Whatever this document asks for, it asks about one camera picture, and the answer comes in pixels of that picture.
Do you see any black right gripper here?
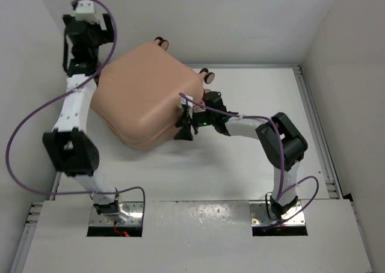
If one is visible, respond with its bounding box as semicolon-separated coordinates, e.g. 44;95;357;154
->
174;106;216;140

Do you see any pink suitcase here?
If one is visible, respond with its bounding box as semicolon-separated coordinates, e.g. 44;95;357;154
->
91;37;215;150

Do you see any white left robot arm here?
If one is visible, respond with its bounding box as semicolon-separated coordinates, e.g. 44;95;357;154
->
42;13;122;219

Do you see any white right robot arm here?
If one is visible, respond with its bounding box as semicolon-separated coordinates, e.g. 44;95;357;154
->
174;91;308;219

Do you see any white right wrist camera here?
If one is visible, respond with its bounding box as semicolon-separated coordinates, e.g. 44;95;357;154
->
178;94;194;109

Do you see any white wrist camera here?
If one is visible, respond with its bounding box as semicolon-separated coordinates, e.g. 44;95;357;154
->
73;0;99;24
178;94;194;109

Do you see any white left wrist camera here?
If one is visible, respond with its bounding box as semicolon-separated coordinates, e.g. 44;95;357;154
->
73;0;99;24

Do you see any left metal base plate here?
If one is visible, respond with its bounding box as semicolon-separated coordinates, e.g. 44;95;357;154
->
88;201;144;228

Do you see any metal base plate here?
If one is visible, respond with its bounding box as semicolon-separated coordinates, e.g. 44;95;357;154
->
88;201;144;228
249;201;306;227

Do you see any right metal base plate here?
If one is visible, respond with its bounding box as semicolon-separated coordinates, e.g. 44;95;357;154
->
249;201;306;227

